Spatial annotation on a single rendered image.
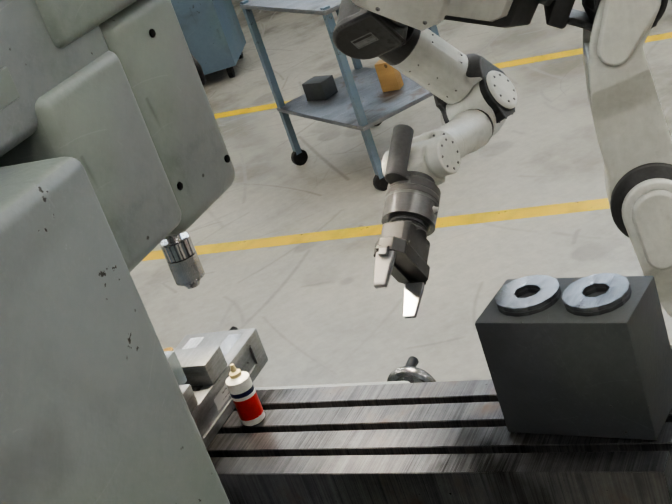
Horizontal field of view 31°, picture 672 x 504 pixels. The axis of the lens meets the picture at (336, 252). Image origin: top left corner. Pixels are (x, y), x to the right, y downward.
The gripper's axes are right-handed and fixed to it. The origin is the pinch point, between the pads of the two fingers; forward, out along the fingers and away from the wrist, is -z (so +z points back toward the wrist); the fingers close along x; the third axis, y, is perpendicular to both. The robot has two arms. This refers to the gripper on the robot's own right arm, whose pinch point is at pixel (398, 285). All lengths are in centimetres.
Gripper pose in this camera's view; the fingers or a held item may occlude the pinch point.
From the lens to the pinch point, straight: 190.5
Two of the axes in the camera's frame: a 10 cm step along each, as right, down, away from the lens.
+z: 1.7, -8.7, 4.5
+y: 8.6, -0.9, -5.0
